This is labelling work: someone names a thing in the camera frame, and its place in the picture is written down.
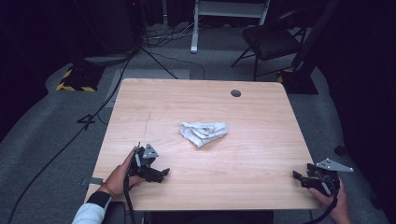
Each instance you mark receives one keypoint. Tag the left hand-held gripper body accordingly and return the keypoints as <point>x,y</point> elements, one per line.
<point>141,163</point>

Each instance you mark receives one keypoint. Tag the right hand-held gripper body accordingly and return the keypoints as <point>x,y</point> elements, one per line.
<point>327,179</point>

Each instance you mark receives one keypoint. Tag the white cloth with coloured stitching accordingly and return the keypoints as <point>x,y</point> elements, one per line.
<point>202,132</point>

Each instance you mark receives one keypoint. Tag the person's left hand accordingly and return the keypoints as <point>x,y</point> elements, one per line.
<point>120,180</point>

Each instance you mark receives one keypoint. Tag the person's right hand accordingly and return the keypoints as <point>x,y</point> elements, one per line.
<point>339,208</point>

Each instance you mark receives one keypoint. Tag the grey tape strip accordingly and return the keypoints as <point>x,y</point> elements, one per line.
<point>93,181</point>

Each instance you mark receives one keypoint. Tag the person's dark clothed legs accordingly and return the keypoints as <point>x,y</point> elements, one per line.
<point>211,217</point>

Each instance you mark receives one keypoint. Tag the black stand with pole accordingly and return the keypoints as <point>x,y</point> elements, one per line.
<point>299,82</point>

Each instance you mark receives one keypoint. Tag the black stand base yellow stripes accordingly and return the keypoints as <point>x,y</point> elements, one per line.
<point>81,79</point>

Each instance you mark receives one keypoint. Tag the dark curtain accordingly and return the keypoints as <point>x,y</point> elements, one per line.
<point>25,46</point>
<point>367,77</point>

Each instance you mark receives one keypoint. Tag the dark equipment cabinet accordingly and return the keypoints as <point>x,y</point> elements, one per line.
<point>115,31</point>

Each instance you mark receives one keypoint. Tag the black folding chair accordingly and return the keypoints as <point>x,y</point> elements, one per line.
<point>271,43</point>

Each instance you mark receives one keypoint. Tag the white metal desk frame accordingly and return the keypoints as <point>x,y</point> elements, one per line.
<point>195,37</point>

